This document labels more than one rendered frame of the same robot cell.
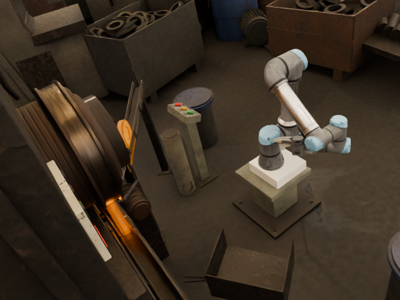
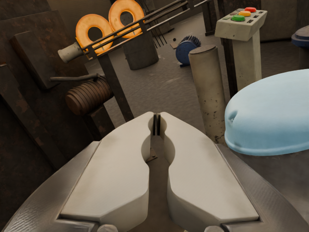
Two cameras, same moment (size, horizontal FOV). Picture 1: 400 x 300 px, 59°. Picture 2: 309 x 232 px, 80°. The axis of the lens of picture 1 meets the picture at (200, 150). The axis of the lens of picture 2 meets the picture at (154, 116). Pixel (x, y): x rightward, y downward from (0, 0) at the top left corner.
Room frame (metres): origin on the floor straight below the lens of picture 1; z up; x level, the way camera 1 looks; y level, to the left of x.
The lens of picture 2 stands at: (1.37, -0.50, 0.69)
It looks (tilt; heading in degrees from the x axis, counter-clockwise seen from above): 26 degrees down; 72
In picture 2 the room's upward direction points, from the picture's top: 20 degrees counter-clockwise
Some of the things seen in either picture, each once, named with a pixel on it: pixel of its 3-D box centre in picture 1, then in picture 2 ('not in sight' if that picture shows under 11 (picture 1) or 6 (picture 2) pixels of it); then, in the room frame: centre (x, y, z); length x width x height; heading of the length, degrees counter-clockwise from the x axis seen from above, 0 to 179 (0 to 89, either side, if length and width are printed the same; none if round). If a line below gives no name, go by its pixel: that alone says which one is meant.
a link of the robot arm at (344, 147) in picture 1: (337, 144); not in sight; (1.27, -0.65, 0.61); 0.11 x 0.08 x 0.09; 63
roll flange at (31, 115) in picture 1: (58, 157); not in sight; (1.02, 0.47, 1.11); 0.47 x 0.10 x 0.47; 26
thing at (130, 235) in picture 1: (121, 226); not in sight; (1.07, 0.41, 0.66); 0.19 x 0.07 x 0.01; 26
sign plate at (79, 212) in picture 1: (78, 208); not in sight; (0.70, 0.35, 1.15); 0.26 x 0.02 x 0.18; 26
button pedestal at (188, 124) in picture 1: (193, 144); (250, 89); (1.98, 0.03, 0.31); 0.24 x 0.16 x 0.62; 26
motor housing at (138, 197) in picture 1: (143, 224); (109, 128); (1.41, 0.42, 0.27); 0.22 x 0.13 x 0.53; 26
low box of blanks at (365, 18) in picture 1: (328, 27); not in sight; (3.25, -1.52, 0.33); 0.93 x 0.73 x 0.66; 33
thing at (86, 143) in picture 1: (80, 145); not in sight; (1.05, 0.40, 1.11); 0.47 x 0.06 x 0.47; 26
